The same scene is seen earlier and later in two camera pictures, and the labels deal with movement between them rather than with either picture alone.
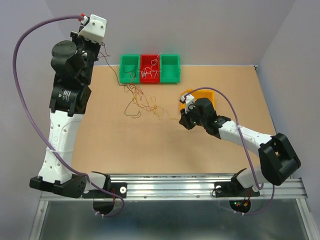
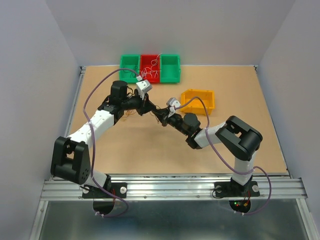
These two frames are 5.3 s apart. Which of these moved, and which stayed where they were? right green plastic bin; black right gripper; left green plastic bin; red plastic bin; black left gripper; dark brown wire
Moved: black right gripper; black left gripper
Stayed: dark brown wire; red plastic bin; left green plastic bin; right green plastic bin
